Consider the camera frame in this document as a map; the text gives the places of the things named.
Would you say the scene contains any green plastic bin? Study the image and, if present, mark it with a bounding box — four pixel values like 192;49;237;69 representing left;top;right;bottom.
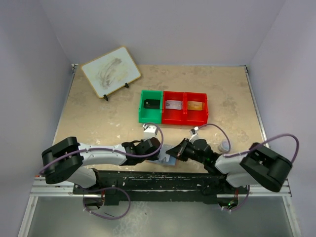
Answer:
138;90;163;124

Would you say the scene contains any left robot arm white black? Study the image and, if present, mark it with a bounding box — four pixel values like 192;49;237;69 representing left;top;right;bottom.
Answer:
39;137;164;194

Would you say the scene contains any brown leather card holder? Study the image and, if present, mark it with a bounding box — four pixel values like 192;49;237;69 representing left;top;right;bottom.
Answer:
148;145;176;166

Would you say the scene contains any red bin right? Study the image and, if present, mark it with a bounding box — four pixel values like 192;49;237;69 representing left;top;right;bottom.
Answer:
184;92;209;126

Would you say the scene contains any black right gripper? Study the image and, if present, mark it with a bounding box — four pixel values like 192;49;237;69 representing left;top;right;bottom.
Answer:
166;138;206;164

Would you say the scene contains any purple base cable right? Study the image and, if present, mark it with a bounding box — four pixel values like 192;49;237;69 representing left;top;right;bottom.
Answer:
221;185;250;213

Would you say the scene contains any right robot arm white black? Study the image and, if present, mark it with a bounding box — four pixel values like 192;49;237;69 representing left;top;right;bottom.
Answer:
166;139;293;193

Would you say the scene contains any gold card in bin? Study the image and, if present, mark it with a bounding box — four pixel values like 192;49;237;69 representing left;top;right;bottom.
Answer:
187;101;204;111

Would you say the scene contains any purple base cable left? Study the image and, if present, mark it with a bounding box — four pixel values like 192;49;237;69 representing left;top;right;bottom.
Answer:
82;185;131;219

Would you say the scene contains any aluminium front frame rail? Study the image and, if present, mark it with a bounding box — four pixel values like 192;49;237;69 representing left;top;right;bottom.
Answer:
30;177;292;200

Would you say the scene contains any small clear plastic cup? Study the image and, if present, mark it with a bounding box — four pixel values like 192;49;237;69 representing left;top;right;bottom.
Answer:
218;140;231;153

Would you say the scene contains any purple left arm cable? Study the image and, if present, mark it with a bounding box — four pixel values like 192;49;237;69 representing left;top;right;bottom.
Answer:
39;122;165;176

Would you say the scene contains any aluminium corner rail right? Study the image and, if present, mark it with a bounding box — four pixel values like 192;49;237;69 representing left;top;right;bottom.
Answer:
243;65;267;141

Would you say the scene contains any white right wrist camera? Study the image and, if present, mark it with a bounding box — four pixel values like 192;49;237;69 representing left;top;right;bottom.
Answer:
189;126;199;143

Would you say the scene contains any white board wooden frame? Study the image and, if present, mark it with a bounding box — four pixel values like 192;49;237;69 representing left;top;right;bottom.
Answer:
81;46;141;99

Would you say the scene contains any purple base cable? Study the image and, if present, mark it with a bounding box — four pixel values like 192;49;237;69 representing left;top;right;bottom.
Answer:
82;185;131;219
221;185;250;213

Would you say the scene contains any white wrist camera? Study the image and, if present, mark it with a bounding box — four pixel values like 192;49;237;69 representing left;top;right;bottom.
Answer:
189;126;199;143
143;124;158;140

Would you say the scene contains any black card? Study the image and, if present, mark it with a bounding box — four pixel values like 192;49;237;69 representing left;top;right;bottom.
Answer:
143;99;160;109

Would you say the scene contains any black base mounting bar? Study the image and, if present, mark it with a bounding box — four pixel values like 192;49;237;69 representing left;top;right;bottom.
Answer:
75;170;247;205

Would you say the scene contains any red bin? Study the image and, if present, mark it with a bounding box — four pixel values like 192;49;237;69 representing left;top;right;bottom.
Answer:
161;91;186;125
184;92;209;126

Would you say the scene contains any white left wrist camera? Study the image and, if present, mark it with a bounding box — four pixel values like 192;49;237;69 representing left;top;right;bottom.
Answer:
143;124;158;140

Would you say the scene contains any red bin middle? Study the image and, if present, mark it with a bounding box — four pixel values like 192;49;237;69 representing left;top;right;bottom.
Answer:
161;91;186;125

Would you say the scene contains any silver card in bin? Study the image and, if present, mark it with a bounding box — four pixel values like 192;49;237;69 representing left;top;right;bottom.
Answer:
165;100;182;110

